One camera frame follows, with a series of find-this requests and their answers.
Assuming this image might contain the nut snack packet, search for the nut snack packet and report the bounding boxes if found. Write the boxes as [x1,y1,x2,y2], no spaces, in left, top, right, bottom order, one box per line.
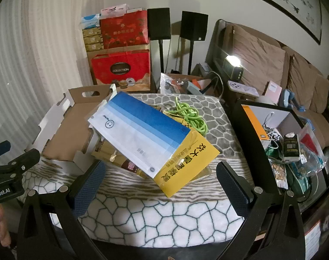
[270,162,288,189]

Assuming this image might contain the orange box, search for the orange box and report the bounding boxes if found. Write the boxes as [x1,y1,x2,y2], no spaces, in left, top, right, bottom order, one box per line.
[241,104,271,141]

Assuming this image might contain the portable lamp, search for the portable lamp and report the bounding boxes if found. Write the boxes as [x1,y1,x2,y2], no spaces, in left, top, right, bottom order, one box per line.
[222,55,245,81]

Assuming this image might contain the green cable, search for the green cable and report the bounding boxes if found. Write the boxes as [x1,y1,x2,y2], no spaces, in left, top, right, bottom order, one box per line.
[171,97,209,136]

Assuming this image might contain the blue white face mask pack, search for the blue white face mask pack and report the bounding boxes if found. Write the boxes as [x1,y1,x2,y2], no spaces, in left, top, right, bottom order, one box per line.
[87,91,192,179]

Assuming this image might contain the blue tissue pack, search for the blue tissue pack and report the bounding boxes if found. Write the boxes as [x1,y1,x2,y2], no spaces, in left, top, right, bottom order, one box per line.
[80,13,101,29]

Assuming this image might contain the white brown cardboard tray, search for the white brown cardboard tray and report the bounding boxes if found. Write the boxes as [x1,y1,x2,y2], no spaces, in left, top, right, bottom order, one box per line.
[25,83,119,174]

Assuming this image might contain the small gold packet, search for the small gold packet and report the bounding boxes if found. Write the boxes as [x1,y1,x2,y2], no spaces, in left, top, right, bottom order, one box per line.
[161,108,192,128]

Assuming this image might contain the brown sofa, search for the brown sofa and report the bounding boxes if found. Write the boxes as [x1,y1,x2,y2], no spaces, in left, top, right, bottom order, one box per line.
[205,19,329,153]

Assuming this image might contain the white curtain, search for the white curtain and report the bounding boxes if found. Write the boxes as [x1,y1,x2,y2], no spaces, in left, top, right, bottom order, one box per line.
[0,0,92,152]

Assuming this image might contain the red gift bag brown base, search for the red gift bag brown base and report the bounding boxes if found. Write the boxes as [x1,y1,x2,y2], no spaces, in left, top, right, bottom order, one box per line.
[90,49,151,92]

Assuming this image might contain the large gold snack bag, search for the large gold snack bag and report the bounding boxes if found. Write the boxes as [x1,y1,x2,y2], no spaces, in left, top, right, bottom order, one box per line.
[91,138,152,180]

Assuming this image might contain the grey white patterned blanket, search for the grey white patterned blanket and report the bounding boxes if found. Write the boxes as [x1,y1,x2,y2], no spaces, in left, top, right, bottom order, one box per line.
[18,92,262,250]

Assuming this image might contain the red gift box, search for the red gift box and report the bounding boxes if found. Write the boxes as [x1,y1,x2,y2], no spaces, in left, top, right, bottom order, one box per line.
[99,9,149,50]

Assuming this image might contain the yellow booklet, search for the yellow booklet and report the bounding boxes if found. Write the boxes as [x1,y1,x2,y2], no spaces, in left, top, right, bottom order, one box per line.
[153,130,220,198]

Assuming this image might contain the black storage box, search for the black storage box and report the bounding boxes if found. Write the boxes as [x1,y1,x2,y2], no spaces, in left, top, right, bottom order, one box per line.
[229,99,329,212]

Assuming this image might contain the pink tissue pack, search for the pink tissue pack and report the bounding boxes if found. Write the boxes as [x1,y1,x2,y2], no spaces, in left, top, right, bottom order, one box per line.
[100,4,128,17]

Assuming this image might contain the pink box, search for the pink box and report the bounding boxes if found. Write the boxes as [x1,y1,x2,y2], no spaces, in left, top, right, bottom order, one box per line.
[263,81,283,104]

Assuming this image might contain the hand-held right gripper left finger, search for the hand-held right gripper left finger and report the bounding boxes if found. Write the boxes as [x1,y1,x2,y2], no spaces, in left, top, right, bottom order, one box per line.
[16,160,107,260]

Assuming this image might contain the person's left hand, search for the person's left hand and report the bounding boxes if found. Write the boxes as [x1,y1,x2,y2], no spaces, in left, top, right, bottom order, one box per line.
[0,208,11,247]

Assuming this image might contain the dark glass panel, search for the dark glass panel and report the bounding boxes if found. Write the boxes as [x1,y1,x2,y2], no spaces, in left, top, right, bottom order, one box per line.
[205,19,235,69]

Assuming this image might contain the gold box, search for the gold box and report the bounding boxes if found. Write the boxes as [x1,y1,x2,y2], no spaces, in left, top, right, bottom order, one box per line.
[84,43,104,53]
[83,35,103,45]
[82,26,102,37]

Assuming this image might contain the white cable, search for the white cable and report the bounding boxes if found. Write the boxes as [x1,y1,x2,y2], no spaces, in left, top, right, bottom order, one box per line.
[207,71,225,98]

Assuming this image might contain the black gold packet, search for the black gold packet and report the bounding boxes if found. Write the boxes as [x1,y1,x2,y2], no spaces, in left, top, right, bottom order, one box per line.
[282,132,301,163]

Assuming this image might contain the black speaker stand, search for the black speaker stand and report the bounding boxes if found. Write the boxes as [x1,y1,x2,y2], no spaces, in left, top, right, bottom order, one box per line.
[187,38,195,75]
[158,39,165,74]

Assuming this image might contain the clear phone case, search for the clear phone case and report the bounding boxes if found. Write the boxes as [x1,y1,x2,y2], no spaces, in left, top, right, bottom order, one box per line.
[191,165,212,182]

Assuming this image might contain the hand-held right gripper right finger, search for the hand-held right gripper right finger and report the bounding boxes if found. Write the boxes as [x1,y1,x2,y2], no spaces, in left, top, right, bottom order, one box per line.
[216,161,308,260]

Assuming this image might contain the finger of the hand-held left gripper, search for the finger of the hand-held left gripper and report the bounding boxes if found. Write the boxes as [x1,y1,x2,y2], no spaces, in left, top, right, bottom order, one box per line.
[0,140,11,160]
[0,148,41,185]

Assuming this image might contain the black speaker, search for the black speaker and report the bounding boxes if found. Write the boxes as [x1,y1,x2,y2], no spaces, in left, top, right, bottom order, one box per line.
[147,8,172,41]
[180,11,209,40]

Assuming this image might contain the clear bag red packet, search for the clear bag red packet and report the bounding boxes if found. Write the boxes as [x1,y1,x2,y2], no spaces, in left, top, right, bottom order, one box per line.
[297,123,328,174]

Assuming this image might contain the brown sofa cushion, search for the brown sofa cushion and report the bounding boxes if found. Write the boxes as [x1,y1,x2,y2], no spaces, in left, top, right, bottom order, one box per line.
[307,73,329,115]
[231,24,287,82]
[287,53,317,101]

